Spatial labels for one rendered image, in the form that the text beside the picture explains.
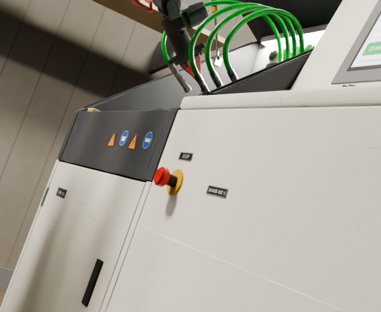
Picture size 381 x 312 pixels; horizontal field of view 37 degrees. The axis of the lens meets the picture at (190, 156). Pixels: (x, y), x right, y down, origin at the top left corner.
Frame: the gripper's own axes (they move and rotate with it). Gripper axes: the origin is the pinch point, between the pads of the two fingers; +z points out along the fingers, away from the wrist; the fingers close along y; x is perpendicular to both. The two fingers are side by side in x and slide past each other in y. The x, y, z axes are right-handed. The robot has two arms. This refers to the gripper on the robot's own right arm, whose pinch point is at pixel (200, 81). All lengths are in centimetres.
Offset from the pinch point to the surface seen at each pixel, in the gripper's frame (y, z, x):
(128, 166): -32.0, 10.6, -26.3
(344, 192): -18, 21, -91
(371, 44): 20, 9, -51
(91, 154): -36.1, 5.0, -0.9
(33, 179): -59, 7, 213
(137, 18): 40, -54, 190
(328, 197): -19, 21, -88
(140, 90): -10.7, -6.3, 28.7
